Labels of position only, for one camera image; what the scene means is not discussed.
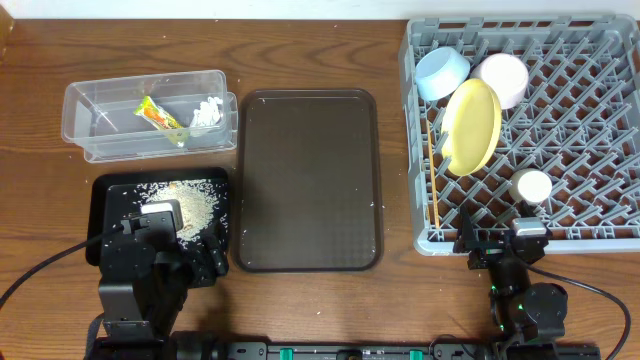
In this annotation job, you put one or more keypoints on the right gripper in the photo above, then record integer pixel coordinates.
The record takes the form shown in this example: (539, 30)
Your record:
(489, 251)

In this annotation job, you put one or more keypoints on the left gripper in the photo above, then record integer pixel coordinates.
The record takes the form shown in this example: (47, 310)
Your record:
(215, 256)

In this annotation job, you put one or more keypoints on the small green white cup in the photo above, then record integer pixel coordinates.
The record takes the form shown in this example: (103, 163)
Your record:
(530, 185)

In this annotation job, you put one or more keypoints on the pile of rice grains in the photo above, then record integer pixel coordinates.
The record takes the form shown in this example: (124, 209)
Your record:
(203, 204)

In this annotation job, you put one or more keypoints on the wooden chopstick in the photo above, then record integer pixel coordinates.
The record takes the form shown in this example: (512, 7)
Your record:
(432, 169)

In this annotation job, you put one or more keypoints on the yellow plate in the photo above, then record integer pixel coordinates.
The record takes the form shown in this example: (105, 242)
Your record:
(472, 124)

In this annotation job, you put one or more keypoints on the green orange snack wrapper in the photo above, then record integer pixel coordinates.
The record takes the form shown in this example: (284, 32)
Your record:
(162, 121)

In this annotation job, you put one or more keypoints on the white tissue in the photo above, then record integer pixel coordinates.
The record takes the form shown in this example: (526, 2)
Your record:
(208, 114)

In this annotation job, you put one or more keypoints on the pink white bowl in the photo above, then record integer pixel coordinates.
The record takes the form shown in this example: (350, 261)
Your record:
(507, 75)

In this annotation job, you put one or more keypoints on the light blue bowl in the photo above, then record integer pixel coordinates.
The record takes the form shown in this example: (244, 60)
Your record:
(440, 72)

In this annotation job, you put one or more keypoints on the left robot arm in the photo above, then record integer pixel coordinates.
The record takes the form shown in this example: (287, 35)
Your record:
(145, 278)

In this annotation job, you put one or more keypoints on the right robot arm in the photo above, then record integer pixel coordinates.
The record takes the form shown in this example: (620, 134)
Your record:
(531, 316)

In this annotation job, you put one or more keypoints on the black waste tray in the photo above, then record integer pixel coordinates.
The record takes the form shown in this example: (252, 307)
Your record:
(104, 182)

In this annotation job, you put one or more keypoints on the grey dishwasher rack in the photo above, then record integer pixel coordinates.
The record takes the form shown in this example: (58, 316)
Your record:
(578, 123)

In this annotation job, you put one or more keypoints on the clear plastic bin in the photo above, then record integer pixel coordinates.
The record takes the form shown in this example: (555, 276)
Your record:
(98, 116)

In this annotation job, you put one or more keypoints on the dark brown serving tray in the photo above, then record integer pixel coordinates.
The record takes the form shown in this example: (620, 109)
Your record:
(308, 197)

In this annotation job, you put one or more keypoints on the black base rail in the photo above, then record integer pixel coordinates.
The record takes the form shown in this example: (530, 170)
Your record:
(263, 351)

